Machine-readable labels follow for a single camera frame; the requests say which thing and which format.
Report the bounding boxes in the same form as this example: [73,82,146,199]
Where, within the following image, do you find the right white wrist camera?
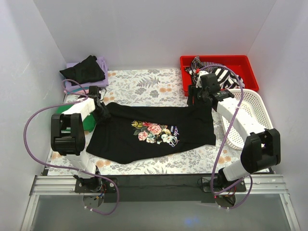
[195,70,209,88]

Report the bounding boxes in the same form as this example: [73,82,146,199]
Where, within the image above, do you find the folded teal shirt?
[64,80,82,92]

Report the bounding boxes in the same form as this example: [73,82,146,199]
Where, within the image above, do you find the folded green shirt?
[56,105,96,132]

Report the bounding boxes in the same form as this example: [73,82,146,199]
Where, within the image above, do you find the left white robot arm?
[51,86,111,178]

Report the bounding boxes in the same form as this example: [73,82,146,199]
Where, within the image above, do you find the folded lavender shirt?
[60,55,109,89]

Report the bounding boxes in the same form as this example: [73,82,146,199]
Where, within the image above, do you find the white perforated plastic basket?
[215,89,273,150]

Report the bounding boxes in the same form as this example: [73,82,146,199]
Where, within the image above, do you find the folded pink shirt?
[64,88,89,95]

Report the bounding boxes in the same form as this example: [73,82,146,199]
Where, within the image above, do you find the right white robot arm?
[188,71,281,192]

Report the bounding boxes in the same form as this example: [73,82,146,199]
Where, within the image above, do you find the aluminium frame rail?
[30,174,288,195]

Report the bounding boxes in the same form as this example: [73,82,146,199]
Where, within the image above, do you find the floral patterned table mat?
[47,69,269,176]

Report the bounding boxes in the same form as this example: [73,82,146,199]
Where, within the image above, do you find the folded black shirt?
[60,55,105,84]

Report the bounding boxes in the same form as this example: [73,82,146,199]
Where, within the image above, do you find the black floral print t-shirt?
[86,103,216,164]

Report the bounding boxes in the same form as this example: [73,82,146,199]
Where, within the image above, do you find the black white striped shirt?
[184,56,245,89]

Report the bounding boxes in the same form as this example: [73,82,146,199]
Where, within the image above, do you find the red plastic tray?
[180,55,259,96]

